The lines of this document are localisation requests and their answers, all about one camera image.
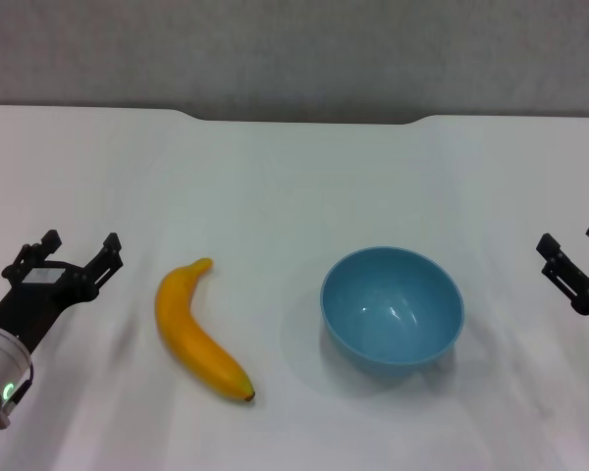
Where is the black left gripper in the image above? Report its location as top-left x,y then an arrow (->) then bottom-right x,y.
0,229 -> 126,355

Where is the left arm connector cable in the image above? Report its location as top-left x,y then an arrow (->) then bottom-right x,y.
0,361 -> 35,431

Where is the blue plastic bowl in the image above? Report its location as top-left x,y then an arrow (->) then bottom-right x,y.
320,246 -> 466,380

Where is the yellow banana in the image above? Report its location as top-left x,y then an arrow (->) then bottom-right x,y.
155,257 -> 257,403

